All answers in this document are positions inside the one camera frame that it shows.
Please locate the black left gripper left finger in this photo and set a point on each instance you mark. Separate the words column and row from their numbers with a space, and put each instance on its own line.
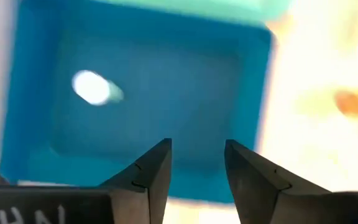
column 141, row 193

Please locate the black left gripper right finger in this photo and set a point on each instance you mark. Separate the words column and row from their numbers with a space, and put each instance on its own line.
column 250, row 186

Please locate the small white-capped medicine bottle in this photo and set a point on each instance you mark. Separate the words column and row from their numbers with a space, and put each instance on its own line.
column 92, row 87

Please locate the orange white-capped medicine bottle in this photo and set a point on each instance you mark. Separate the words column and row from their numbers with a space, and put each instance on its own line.
column 353, row 102

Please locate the blue plastic bin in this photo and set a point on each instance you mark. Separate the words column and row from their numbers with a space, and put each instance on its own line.
column 172, row 77

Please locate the teal plastic bin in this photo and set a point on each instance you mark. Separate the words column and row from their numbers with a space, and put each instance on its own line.
column 228, row 9

